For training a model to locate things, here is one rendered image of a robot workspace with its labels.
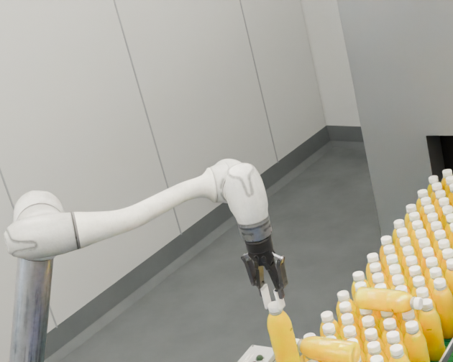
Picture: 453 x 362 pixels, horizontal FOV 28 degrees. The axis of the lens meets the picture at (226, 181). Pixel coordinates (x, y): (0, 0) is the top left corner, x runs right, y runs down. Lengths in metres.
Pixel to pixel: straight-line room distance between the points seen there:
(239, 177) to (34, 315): 0.71
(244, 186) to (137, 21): 3.44
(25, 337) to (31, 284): 0.16
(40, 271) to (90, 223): 0.27
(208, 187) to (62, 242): 0.46
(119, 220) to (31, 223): 0.23
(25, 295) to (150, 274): 3.34
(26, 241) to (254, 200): 0.61
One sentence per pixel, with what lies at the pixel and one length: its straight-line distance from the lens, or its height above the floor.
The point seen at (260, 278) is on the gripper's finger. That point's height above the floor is 1.44.
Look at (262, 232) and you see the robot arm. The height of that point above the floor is 1.61.
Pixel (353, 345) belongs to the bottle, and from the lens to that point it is 2.70.
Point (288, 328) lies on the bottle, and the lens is 2.64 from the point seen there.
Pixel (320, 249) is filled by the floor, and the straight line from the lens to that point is 5.77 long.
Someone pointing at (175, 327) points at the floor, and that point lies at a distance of 5.35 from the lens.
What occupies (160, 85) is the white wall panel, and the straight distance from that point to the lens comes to 5.88.
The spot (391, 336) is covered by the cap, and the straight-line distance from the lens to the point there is 2.83.
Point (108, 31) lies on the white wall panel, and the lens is 5.58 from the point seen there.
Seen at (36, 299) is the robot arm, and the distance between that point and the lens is 2.60.
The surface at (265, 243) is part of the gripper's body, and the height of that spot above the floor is 1.57.
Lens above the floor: 2.68
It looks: 22 degrees down
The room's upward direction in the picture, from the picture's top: 15 degrees counter-clockwise
